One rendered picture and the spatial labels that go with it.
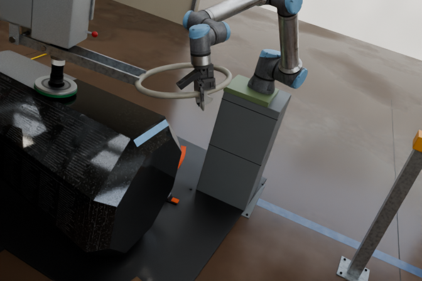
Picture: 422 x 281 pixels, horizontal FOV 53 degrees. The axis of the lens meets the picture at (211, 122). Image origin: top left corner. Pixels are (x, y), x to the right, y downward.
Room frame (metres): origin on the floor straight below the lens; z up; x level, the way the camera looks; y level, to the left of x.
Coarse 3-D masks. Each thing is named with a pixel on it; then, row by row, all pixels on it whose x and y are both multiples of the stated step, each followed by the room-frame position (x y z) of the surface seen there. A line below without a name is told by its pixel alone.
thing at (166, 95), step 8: (176, 64) 2.19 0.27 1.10; (184, 64) 2.20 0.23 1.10; (152, 72) 2.08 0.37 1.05; (224, 72) 2.06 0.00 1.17; (136, 80) 1.92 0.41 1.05; (224, 80) 1.91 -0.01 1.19; (136, 88) 1.85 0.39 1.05; (144, 88) 1.81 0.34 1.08; (216, 88) 1.82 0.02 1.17; (152, 96) 1.76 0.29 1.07; (160, 96) 1.74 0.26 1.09; (168, 96) 1.74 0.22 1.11; (176, 96) 1.73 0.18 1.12; (184, 96) 1.74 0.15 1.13; (192, 96) 1.75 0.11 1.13
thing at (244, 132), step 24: (288, 96) 2.83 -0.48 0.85; (216, 120) 2.61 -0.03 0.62; (240, 120) 2.57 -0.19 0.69; (264, 120) 2.53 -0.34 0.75; (216, 144) 2.59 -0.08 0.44; (240, 144) 2.55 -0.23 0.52; (264, 144) 2.51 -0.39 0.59; (216, 168) 2.58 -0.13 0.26; (240, 168) 2.54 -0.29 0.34; (216, 192) 2.57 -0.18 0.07; (240, 192) 2.53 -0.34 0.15
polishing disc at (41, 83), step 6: (42, 78) 2.02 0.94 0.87; (48, 78) 2.04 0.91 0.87; (66, 78) 2.10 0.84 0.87; (36, 84) 1.94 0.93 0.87; (42, 84) 1.96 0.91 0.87; (66, 84) 2.03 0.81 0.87; (72, 84) 2.05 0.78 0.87; (42, 90) 1.90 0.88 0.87; (48, 90) 1.91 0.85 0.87; (54, 90) 1.93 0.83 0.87; (60, 90) 1.95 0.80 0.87; (66, 90) 1.96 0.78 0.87; (72, 90) 1.98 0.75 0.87
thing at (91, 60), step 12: (12, 36) 1.92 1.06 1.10; (24, 36) 1.95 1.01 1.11; (36, 48) 1.95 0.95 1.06; (48, 48) 1.95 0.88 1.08; (60, 48) 1.95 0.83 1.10; (72, 48) 2.05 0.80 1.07; (84, 48) 2.05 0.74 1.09; (72, 60) 1.94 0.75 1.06; (84, 60) 1.94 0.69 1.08; (96, 60) 2.05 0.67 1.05; (108, 60) 2.05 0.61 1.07; (108, 72) 1.93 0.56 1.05; (120, 72) 1.93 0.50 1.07; (132, 72) 2.04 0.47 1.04; (144, 72) 2.04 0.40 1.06; (132, 84) 1.93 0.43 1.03
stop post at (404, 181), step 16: (416, 144) 2.16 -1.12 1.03; (416, 160) 2.16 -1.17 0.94; (400, 176) 2.17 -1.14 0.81; (416, 176) 2.15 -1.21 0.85; (400, 192) 2.16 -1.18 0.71; (384, 208) 2.17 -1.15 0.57; (384, 224) 2.16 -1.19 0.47; (368, 240) 2.17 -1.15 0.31; (368, 256) 2.15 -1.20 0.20; (352, 272) 2.16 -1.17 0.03; (368, 272) 2.23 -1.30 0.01
